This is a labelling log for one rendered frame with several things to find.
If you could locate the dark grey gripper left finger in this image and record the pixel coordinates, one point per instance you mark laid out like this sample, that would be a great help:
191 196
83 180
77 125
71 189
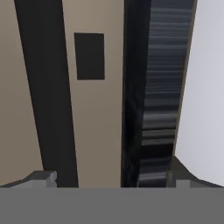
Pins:
40 179

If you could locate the beige dishwasher door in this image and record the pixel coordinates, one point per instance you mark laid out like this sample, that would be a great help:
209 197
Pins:
96 122

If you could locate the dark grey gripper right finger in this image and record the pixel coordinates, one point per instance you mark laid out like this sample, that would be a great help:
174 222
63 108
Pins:
179 178

